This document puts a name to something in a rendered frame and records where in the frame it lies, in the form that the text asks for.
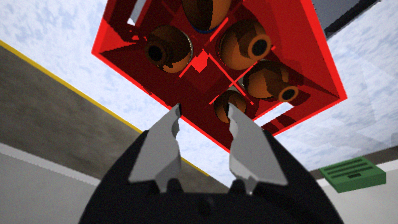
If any red crate with dividers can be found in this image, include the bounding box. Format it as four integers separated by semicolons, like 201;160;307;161
91;0;348;153

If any orange-brown bottle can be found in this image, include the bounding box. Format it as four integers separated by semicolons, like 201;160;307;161
237;59;299;103
215;19;271;70

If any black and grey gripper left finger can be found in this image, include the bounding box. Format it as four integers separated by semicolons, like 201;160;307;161
78;103;182;224

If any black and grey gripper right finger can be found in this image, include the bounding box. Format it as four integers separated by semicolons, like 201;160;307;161
227;103;344;224

